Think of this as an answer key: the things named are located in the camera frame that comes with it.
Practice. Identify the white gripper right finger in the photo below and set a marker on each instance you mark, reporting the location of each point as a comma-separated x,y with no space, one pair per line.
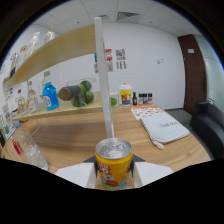
151,172

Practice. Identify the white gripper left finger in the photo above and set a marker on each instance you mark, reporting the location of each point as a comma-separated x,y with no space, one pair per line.
75,173

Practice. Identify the yellow printed drink can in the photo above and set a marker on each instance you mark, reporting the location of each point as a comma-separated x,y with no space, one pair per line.
114,166

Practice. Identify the white cup green print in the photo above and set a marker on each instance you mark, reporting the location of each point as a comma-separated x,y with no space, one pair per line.
114,100

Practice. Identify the yellow and white lidded cup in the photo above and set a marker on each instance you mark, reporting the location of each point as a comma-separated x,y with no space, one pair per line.
125,95

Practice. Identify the clear glass with ice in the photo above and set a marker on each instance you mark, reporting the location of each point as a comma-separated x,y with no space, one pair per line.
33,153

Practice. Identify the orange printed menu sheet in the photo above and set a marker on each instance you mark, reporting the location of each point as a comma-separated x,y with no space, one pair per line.
145,111

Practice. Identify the black armchair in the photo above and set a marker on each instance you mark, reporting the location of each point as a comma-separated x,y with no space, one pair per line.
210,128

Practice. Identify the dark small sauce bottle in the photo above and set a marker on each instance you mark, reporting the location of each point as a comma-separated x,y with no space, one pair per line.
134,99

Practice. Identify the blue round liquor bottle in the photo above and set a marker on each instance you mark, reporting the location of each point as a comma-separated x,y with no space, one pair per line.
50,98

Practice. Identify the wooden muddler dark end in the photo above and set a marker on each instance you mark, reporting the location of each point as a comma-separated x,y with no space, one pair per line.
68,93

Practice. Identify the clear bottle red label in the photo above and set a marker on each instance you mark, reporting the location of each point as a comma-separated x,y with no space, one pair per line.
32,100

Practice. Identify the clear bottle orange label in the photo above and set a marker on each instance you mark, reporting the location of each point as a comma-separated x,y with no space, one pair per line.
22,106

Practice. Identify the brown wooden door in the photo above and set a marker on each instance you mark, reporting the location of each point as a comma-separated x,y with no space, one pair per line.
192,73

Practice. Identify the clear bottle green cap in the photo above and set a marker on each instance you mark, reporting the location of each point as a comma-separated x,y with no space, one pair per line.
49,35

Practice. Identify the ceiling air vent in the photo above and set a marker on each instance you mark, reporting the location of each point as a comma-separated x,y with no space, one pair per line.
128,16

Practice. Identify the blue wall poster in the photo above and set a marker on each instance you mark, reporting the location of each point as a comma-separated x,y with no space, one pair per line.
96,63

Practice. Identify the red wall poster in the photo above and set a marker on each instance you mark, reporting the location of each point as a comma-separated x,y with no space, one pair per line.
109,60

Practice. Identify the multicolour wall poster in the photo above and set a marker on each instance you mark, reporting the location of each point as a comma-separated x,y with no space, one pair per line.
121,58

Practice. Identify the two-tier wooden white-frame rack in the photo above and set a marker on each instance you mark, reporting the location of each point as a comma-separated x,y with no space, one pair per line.
66,46

